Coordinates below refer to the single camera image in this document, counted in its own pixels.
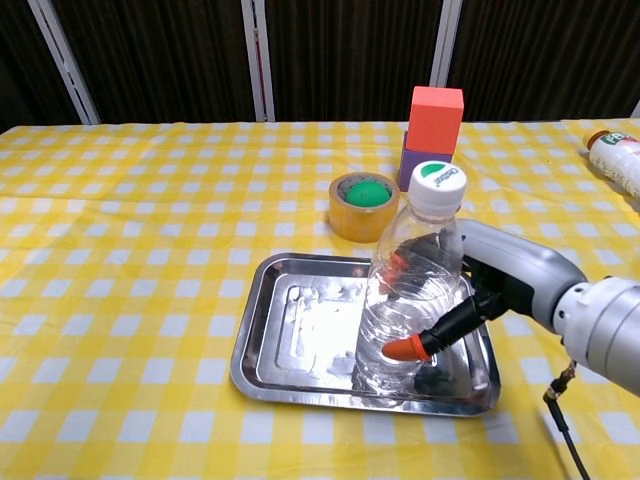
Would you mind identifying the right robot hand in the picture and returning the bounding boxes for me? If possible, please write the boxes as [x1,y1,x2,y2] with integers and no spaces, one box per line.
[381,218,589,364]

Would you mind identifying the clear bottle green cap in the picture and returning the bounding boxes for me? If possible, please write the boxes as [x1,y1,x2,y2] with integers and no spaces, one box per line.
[353,160,469,399]

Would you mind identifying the white labelled drink bottle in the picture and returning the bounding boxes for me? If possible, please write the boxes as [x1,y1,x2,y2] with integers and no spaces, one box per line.
[579,128,640,201]

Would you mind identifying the rectangular metal tray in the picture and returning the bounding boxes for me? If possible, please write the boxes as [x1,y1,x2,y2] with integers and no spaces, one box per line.
[228,253,502,418]

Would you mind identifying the purple foam block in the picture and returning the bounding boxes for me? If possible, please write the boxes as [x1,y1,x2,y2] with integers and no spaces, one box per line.
[398,130,454,194]

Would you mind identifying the clear brown tape roll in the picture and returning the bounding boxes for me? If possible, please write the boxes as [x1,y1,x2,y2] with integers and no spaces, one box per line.
[327,171,402,245]

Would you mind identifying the green ball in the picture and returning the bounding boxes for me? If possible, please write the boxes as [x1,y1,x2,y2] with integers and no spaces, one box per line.
[346,180,391,209]

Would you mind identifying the orange foam block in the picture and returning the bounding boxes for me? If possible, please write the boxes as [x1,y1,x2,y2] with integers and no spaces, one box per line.
[404,85,467,155]

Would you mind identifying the yellow white checked tablecloth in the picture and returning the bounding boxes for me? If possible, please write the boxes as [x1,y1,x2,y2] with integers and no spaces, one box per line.
[0,117,640,480]

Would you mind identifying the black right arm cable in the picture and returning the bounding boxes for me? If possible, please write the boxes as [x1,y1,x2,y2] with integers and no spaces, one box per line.
[542,360,592,480]

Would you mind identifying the white frame post red marks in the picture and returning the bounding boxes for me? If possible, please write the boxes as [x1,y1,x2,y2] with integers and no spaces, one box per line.
[239,0,277,123]

